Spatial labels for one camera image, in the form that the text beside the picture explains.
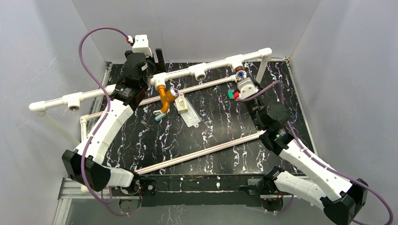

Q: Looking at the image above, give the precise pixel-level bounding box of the brown water faucet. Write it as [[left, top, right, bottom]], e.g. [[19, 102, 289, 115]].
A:
[[234, 66, 247, 82]]

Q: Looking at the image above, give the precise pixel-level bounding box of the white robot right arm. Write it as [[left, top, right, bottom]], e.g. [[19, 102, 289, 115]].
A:
[[245, 99, 367, 225]]

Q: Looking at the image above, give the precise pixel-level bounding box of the orange water faucet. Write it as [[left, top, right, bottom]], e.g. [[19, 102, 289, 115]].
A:
[[157, 85, 179, 114]]

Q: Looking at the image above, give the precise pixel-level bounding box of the small cardboard box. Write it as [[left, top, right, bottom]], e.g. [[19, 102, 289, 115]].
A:
[[174, 93, 189, 114]]

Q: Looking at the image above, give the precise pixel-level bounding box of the light blue tape roll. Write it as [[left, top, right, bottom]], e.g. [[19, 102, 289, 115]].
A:
[[155, 113, 166, 121]]

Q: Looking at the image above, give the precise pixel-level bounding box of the clear plastic bag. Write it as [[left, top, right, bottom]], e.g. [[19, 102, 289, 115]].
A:
[[179, 99, 202, 128]]

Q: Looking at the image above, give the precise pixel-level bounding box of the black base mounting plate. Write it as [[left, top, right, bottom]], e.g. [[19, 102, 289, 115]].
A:
[[119, 173, 285, 212]]

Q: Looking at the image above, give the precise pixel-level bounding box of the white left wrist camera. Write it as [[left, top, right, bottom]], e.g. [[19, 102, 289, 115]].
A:
[[126, 34, 153, 58]]

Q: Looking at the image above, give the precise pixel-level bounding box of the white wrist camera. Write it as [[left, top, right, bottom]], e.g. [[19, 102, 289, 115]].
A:
[[126, 34, 153, 58], [233, 77, 260, 100]]

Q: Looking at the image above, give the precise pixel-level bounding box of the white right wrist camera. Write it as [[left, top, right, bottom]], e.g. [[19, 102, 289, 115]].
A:
[[233, 77, 260, 100]]

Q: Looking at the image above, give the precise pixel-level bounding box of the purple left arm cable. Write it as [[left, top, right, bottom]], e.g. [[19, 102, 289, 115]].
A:
[[78, 26, 139, 217]]

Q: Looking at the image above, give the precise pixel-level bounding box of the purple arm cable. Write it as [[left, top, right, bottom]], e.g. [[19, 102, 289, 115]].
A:
[[237, 80, 394, 225], [78, 26, 139, 217]]

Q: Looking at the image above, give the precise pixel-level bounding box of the white PVC pipe frame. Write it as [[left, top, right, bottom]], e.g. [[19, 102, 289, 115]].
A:
[[28, 47, 273, 175]]

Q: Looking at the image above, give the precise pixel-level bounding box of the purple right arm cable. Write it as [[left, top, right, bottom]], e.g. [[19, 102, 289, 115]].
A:
[[237, 80, 394, 225]]

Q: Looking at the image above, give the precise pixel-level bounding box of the aluminium rail frame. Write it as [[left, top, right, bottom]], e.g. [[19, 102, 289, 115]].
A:
[[53, 175, 350, 225]]

